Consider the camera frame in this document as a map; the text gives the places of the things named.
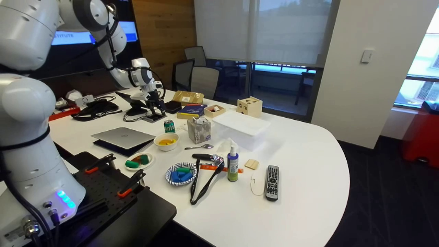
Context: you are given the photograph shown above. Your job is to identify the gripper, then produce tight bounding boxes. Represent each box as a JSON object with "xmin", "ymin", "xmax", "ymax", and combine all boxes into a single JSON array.
[{"xmin": 146, "ymin": 90, "xmax": 167, "ymax": 119}]

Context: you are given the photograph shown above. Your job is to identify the black wallet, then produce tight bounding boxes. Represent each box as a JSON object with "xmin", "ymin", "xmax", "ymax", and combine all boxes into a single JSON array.
[{"xmin": 164, "ymin": 100, "xmax": 182, "ymax": 114}]

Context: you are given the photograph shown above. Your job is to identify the black desk device with stand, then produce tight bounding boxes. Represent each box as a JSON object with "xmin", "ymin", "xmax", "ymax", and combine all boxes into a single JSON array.
[{"xmin": 115, "ymin": 91, "xmax": 149, "ymax": 117}]

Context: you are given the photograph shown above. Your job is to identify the tan cardboard box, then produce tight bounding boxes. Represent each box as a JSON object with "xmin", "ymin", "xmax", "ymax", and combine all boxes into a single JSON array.
[{"xmin": 171, "ymin": 90, "xmax": 205, "ymax": 106}]

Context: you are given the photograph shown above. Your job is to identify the blue and yellow book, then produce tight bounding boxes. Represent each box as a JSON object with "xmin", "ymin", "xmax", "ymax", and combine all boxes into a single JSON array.
[{"xmin": 176, "ymin": 104, "xmax": 208, "ymax": 120}]

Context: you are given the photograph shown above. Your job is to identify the white bowl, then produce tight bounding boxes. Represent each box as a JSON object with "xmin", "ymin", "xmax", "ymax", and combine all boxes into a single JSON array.
[{"xmin": 153, "ymin": 132, "xmax": 180, "ymax": 152}]

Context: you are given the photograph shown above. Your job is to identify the silver laptop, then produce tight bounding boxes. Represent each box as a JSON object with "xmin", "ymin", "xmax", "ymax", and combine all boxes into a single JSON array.
[{"xmin": 91, "ymin": 127, "xmax": 156, "ymax": 150}]

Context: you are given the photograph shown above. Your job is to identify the grey patterned tissue box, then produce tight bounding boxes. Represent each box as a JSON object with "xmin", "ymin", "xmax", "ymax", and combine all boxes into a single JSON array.
[{"xmin": 187, "ymin": 117, "xmax": 212, "ymax": 145}]

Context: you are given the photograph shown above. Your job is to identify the group of office chairs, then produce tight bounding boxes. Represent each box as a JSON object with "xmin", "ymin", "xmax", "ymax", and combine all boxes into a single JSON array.
[{"xmin": 171, "ymin": 46, "xmax": 220, "ymax": 100}]

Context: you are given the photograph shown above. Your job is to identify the dark blue folder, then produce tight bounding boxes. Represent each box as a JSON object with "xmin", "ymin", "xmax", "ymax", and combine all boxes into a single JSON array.
[{"xmin": 93, "ymin": 139, "xmax": 152, "ymax": 158}]

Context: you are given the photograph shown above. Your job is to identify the small open wooden box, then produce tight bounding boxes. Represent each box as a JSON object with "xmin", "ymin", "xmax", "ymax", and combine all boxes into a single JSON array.
[{"xmin": 203, "ymin": 104, "xmax": 227, "ymax": 119}]

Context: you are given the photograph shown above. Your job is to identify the small white plate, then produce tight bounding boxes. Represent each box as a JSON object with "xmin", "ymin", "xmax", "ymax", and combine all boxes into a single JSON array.
[{"xmin": 124, "ymin": 152, "xmax": 155, "ymax": 171}]

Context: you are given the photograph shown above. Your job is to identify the blue toy blocks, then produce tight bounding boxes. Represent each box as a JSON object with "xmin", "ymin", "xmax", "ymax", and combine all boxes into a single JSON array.
[{"xmin": 170, "ymin": 170, "xmax": 194, "ymax": 183}]

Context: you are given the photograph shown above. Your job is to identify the white power adapter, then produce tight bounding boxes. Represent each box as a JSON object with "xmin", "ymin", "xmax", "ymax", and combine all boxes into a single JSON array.
[{"xmin": 74, "ymin": 95, "xmax": 95, "ymax": 107}]

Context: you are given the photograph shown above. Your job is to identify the blue patterned paper plate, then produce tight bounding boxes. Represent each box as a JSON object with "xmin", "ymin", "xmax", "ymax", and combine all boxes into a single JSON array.
[{"xmin": 165, "ymin": 162, "xmax": 198, "ymax": 187}]

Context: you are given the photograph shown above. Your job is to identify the black and orange clamp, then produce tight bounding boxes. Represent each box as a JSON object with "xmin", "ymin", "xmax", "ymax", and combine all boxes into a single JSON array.
[
  {"xmin": 84, "ymin": 153, "xmax": 117, "ymax": 174},
  {"xmin": 117, "ymin": 169, "xmax": 147, "ymax": 198}
]

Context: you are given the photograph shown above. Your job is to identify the orange ruler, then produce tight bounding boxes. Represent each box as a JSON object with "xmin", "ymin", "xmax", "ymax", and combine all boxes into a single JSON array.
[{"xmin": 200, "ymin": 164, "xmax": 244, "ymax": 174}]

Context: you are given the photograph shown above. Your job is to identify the clear plastic lidded container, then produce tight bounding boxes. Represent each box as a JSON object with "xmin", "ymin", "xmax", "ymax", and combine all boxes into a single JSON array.
[{"xmin": 212, "ymin": 110, "xmax": 271, "ymax": 152}]

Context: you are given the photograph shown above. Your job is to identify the black tongs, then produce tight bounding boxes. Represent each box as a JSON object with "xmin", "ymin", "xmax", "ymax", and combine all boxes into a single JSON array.
[{"xmin": 189, "ymin": 157, "xmax": 225, "ymax": 206}]

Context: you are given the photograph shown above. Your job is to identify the wooden shape sorter box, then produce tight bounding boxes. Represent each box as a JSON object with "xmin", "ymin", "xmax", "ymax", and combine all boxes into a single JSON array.
[{"xmin": 236, "ymin": 96, "xmax": 263, "ymax": 119}]

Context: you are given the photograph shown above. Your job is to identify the red box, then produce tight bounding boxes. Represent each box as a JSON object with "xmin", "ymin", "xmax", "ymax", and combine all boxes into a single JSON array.
[{"xmin": 48, "ymin": 106, "xmax": 81, "ymax": 122}]

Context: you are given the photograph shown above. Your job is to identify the blue and green spray bottle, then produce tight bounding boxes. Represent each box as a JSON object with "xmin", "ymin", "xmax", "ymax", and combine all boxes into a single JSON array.
[{"xmin": 227, "ymin": 140, "xmax": 240, "ymax": 183}]

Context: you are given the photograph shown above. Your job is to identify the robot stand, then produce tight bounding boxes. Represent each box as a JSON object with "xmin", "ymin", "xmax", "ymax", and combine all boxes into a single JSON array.
[{"xmin": 51, "ymin": 151, "xmax": 177, "ymax": 247}]

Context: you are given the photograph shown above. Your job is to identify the white oval lid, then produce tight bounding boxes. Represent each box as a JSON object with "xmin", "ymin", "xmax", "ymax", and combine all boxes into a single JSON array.
[{"xmin": 250, "ymin": 169, "xmax": 266, "ymax": 196}]

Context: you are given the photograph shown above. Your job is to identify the grey remote control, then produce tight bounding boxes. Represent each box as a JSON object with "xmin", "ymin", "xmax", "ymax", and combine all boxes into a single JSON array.
[{"xmin": 265, "ymin": 165, "xmax": 280, "ymax": 202}]

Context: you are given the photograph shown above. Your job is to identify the window with roller blinds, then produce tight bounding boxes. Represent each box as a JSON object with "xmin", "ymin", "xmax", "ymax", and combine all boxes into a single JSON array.
[{"xmin": 193, "ymin": 0, "xmax": 341, "ymax": 119}]

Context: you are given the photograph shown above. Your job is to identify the red bin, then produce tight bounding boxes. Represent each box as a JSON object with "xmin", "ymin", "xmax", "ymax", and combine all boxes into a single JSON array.
[{"xmin": 402, "ymin": 101, "xmax": 439, "ymax": 169}]

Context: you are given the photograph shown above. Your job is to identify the side window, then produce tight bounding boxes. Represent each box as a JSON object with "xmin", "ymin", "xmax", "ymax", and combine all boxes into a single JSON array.
[{"xmin": 394, "ymin": 6, "xmax": 439, "ymax": 109}]

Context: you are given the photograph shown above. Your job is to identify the grey flat base plate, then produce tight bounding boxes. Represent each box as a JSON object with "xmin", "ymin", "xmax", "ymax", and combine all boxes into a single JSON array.
[{"xmin": 142, "ymin": 113, "xmax": 168, "ymax": 123}]

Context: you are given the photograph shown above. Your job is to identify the heap of black cables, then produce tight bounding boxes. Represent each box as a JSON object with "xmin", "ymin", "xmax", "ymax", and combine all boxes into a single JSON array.
[{"xmin": 71, "ymin": 97, "xmax": 123, "ymax": 122}]

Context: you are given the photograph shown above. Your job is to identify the black handled silver ladle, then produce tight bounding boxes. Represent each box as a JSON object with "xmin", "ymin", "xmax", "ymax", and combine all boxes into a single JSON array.
[{"xmin": 192, "ymin": 153, "xmax": 224, "ymax": 164}]

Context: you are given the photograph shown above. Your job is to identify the wall display screen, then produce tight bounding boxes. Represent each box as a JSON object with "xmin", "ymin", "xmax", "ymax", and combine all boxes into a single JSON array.
[{"xmin": 30, "ymin": 0, "xmax": 143, "ymax": 80}]

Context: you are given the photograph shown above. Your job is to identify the wall switch plate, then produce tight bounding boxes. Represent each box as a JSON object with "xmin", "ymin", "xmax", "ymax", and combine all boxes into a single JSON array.
[{"xmin": 360, "ymin": 49, "xmax": 375, "ymax": 64}]

